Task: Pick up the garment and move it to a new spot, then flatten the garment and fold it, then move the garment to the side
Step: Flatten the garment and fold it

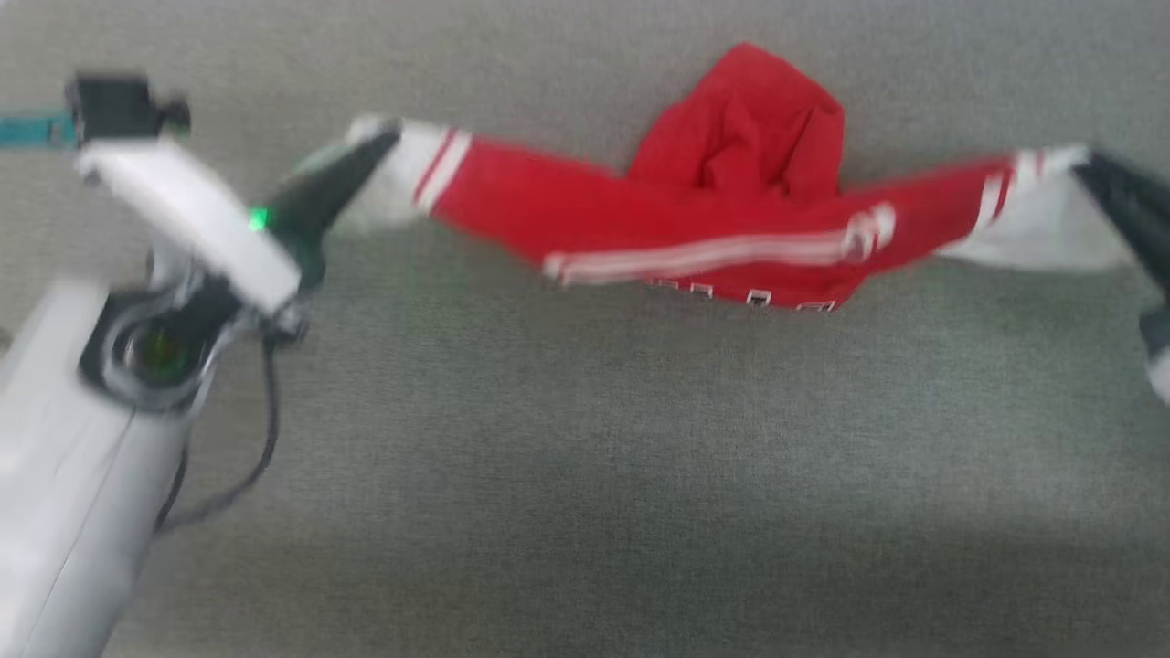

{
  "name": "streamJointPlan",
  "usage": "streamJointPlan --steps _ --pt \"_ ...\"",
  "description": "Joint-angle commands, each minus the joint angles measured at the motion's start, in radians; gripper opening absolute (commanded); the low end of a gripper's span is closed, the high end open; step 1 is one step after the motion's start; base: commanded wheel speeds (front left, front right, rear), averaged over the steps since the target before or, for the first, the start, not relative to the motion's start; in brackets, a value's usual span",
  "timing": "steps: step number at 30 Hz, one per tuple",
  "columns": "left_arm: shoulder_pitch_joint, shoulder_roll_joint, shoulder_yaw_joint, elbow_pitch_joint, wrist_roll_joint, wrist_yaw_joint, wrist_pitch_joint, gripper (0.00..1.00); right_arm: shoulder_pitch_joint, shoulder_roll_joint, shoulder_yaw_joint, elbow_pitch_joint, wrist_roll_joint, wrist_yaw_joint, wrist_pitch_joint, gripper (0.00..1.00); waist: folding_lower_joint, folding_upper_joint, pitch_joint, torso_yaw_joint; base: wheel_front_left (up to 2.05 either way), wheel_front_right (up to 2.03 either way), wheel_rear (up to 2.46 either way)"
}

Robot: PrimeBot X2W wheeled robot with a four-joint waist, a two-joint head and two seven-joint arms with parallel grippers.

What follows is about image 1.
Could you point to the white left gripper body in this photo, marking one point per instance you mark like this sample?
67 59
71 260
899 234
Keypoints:
196 219

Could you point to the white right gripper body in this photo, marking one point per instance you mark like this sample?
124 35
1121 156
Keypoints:
1159 352

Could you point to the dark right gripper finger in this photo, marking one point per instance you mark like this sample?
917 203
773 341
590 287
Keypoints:
1129 206

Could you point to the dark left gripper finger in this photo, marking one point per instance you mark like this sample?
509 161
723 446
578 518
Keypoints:
320 196

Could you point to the red and white garment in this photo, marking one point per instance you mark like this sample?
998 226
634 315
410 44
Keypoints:
695 210

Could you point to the grey fabric sofa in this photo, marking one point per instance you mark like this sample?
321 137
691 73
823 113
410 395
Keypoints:
640 457

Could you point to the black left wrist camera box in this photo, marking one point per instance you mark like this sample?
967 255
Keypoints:
114 108

